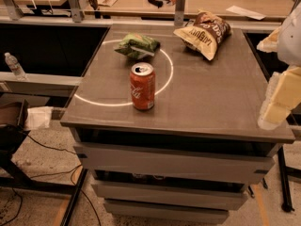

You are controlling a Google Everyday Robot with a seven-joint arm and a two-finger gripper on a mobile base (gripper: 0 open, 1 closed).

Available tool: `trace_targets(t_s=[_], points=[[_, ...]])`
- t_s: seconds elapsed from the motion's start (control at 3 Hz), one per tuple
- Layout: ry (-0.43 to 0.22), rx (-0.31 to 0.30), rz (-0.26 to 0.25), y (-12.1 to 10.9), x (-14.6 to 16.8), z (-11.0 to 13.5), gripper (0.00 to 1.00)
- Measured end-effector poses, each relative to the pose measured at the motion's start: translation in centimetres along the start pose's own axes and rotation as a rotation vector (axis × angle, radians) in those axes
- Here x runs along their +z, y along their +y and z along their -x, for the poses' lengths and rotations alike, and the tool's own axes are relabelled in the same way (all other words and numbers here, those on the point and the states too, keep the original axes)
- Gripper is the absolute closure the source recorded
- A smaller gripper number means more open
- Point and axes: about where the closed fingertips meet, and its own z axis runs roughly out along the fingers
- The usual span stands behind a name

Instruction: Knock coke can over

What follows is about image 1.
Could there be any grey drawer cabinet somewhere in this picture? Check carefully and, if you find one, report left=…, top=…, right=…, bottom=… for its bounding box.
left=59, top=24, right=296, bottom=226

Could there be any white crumpled cloth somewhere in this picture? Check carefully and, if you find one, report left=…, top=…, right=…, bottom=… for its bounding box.
left=24, top=106, right=53, bottom=131

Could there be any clear plastic water bottle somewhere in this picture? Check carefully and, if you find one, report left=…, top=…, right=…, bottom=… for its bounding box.
left=5, top=53, right=27, bottom=81

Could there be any wooden background desk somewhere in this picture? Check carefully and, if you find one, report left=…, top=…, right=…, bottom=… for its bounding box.
left=99, top=0, right=293, bottom=19

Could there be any green chip bag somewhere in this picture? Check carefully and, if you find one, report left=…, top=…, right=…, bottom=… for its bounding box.
left=114, top=33, right=160, bottom=59

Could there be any grey drawer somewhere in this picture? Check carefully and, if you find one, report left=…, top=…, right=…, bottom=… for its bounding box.
left=92, top=181, right=247, bottom=210
left=103, top=200, right=229, bottom=224
left=74, top=142, right=274, bottom=184

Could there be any black floor cable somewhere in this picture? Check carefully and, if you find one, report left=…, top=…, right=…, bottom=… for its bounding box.
left=0, top=135, right=103, bottom=226

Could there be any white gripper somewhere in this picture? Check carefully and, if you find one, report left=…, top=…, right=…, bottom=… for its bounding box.
left=257, top=4, right=301, bottom=130

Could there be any top grey drawer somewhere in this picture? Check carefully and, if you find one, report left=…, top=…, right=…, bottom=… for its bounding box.
left=74, top=142, right=274, bottom=184

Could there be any small paper card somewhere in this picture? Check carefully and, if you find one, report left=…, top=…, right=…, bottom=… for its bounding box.
left=98, top=0, right=118, bottom=7

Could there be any middle grey drawer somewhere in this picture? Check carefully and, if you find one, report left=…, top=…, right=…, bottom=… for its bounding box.
left=92, top=181, right=247, bottom=210

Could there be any bottom grey drawer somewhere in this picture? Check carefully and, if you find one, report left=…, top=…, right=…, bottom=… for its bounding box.
left=103, top=200, right=229, bottom=224

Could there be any red coke can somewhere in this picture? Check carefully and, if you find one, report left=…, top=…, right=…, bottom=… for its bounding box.
left=130, top=62, right=155, bottom=110

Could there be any white paper sheet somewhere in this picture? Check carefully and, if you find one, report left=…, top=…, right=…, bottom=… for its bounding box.
left=227, top=6, right=265, bottom=20

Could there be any brown yellow chip bag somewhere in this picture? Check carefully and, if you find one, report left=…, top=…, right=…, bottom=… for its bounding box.
left=174, top=9, right=231, bottom=60

